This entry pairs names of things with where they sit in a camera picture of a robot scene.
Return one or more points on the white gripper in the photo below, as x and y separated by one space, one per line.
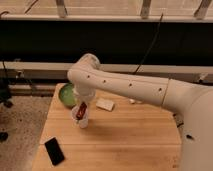
84 97

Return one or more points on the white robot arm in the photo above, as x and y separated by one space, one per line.
193 102

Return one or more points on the white ceramic cup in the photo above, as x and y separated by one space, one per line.
83 123

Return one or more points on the green bowl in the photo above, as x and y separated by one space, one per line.
66 95

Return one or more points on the white sponge block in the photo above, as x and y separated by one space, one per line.
105 104

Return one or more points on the small white object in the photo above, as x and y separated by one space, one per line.
133 101

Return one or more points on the black smartphone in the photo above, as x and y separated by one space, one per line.
54 151

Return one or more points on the black chair base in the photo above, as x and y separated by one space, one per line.
5 96

